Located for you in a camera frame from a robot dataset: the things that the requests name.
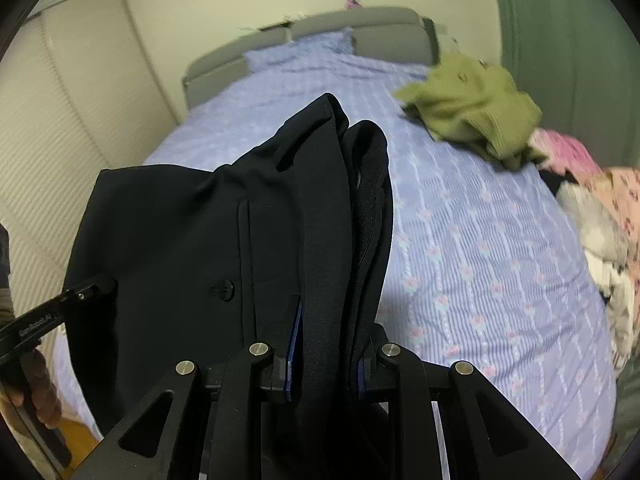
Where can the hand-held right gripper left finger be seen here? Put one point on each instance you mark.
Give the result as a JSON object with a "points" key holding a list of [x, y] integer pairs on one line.
{"points": [[292, 380]]}

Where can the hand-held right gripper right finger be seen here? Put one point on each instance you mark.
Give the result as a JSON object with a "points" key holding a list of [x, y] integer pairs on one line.
{"points": [[362, 380]]}

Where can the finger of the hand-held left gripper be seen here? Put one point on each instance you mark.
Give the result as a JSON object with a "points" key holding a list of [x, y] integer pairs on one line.
{"points": [[45, 322]]}

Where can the black pants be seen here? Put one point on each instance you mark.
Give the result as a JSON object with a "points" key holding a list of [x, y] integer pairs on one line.
{"points": [[200, 220]]}

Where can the person's left hand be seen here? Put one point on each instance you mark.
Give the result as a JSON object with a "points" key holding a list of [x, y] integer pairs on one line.
{"points": [[45, 390]]}

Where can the purple striped bed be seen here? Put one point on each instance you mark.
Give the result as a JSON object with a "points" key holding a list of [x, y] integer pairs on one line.
{"points": [[475, 260]]}

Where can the white slatted closet door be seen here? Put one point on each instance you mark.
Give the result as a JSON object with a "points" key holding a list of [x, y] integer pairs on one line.
{"points": [[75, 110]]}

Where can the white crumpled clothes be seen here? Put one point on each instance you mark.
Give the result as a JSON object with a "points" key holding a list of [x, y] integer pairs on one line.
{"points": [[620, 300]]}

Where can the black cloth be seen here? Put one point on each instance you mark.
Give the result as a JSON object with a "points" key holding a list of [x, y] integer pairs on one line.
{"points": [[552, 180]]}

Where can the white grey cloth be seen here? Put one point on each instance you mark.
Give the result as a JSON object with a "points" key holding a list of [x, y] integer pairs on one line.
{"points": [[595, 225]]}

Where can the green knitted sweater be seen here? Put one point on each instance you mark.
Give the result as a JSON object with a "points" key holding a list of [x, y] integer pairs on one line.
{"points": [[470, 105]]}

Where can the pink cloth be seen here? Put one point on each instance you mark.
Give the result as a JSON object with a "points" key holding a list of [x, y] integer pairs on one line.
{"points": [[570, 152]]}

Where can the pink printed garment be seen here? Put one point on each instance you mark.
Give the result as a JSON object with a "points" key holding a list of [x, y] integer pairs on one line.
{"points": [[625, 195]]}

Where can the purple striped pillow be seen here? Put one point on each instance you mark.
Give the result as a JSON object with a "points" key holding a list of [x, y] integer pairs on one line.
{"points": [[300, 50]]}

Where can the grey padded headboard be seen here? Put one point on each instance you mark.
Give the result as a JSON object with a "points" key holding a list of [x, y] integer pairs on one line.
{"points": [[380, 42]]}

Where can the small pink ornament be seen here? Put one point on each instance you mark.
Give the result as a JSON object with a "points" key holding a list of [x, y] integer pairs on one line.
{"points": [[352, 3]]}

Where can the green curtain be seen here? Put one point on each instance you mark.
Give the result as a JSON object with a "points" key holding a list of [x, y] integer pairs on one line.
{"points": [[560, 50]]}

